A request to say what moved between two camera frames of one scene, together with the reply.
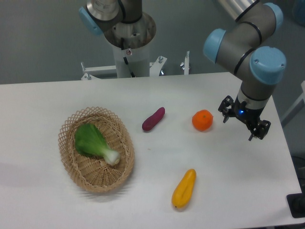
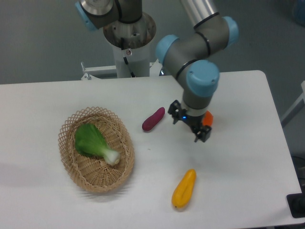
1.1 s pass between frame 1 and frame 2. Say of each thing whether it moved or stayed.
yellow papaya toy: stayed
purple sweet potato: stayed
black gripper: moved
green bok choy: stayed
